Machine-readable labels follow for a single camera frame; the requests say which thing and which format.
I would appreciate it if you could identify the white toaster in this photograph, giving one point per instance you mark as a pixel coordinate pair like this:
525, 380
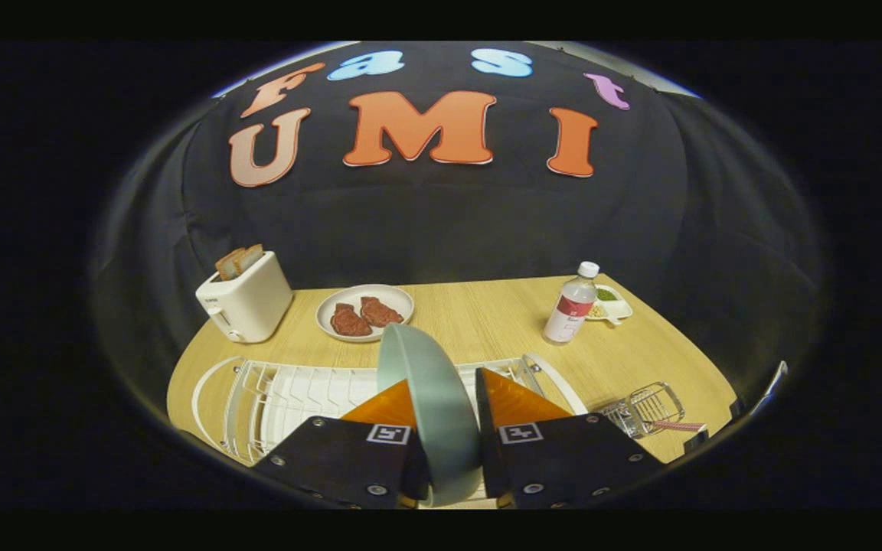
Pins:
253, 302

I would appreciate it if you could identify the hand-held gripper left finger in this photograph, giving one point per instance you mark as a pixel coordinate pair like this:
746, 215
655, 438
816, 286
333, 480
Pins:
334, 459

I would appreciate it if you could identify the toasted bread slice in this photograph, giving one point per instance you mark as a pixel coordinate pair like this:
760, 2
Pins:
228, 263
251, 257

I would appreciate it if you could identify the white divided condiment dish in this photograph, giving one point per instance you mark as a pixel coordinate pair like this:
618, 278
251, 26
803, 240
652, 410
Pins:
615, 308

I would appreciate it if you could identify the red white striped bar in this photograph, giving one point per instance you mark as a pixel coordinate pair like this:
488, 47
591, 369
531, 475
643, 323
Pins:
678, 425

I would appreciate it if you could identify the small white plate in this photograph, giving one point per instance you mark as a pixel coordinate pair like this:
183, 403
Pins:
395, 295

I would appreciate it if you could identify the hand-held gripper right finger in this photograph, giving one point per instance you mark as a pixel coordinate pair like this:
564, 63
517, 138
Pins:
563, 459

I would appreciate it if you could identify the black backdrop cloth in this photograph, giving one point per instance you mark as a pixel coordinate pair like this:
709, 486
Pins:
487, 222

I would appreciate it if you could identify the black clamp block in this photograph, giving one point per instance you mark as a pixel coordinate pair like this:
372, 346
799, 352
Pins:
736, 407
696, 438

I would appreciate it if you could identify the red meat piece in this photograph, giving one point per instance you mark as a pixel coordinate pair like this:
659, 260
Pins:
380, 312
349, 321

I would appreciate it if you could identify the pale green plate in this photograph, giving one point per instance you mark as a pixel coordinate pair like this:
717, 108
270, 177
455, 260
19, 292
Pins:
433, 405

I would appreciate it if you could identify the clear bottle with red label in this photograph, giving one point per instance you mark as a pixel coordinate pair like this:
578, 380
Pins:
570, 310

